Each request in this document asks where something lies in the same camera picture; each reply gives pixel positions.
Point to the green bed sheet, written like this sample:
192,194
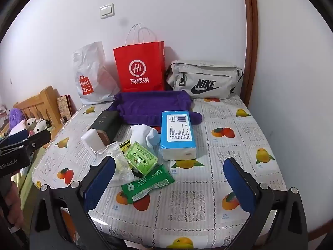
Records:
26,185

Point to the red paper bag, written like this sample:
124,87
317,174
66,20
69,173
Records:
141,57

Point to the pale blue-green cloth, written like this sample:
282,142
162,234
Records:
154,141

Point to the purple towel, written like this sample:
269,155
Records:
145,106

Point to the white plastic shopping bag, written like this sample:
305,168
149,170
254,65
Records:
89,65

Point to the white paper tissue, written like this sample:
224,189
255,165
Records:
91,139

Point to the white spotted plush toy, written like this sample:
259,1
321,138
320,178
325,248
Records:
30,124
40,126

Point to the grey waist bag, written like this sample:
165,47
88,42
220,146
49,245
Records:
208,71

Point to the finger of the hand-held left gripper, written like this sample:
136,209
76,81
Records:
39,138
17,137

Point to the green wet wipe packet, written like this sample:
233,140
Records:
145,186

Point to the yellow black pouch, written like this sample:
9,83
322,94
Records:
125,145

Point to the blue tissue pack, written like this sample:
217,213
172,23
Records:
177,135

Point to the green cassette print packet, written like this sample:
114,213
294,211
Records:
141,158

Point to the wooden headboard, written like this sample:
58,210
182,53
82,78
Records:
44,101

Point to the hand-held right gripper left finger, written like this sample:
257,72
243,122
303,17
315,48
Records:
100,183

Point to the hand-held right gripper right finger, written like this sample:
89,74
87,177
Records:
239,185

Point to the person's left hand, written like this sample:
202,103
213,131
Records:
15,204

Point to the brown wooden door frame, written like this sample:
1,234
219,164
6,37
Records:
249,31

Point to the dark green tin box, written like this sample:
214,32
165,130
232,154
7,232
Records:
105,121

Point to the brown patterned book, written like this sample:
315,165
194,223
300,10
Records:
65,106

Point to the white light switch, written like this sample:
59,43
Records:
106,11

